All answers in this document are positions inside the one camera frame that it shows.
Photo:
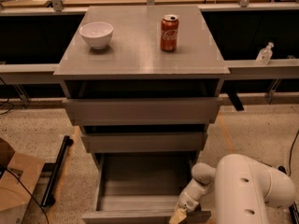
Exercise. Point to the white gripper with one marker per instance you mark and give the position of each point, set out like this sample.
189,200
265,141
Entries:
189,202

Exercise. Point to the grey bottom drawer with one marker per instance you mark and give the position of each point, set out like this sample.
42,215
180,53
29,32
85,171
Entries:
138,188

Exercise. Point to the grey drawer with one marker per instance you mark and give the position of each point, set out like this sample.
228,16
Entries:
143,142
138,188
156,111

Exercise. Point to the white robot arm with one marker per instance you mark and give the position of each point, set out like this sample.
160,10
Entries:
243,188

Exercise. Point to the grey middle drawer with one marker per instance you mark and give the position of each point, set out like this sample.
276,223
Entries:
143,142

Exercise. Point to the grey drawer cabinet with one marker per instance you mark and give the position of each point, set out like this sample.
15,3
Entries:
154,88

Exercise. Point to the grey top drawer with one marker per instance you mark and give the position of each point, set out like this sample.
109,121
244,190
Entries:
156,111

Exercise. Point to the black bar stand left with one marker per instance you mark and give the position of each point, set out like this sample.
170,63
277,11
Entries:
54,169

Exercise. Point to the brown cardboard box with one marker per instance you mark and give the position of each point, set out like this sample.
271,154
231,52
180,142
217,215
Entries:
17,183

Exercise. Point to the clear sanitizer bottle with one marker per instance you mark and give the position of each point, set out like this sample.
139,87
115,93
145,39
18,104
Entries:
265,54

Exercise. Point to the red cola can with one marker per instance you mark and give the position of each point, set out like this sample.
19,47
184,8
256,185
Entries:
169,32

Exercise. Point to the white ceramic bowl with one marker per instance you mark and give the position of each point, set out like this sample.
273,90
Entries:
97,34

